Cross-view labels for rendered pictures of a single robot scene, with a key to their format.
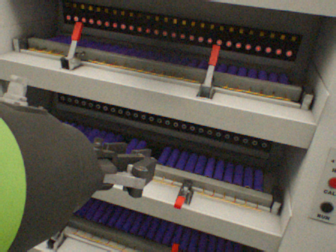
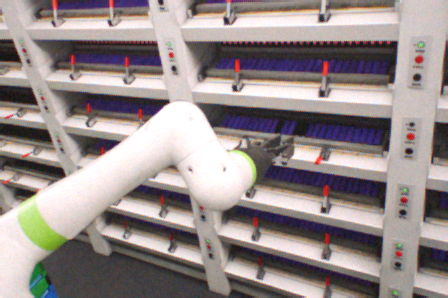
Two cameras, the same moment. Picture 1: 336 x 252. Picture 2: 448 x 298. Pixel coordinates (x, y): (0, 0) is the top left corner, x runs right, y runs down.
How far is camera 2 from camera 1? 0.71 m
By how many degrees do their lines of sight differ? 23
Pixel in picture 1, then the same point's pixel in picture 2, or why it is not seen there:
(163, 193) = (310, 155)
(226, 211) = (352, 161)
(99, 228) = (275, 182)
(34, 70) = (217, 95)
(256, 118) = (356, 105)
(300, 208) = (394, 154)
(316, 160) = (396, 125)
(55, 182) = (260, 166)
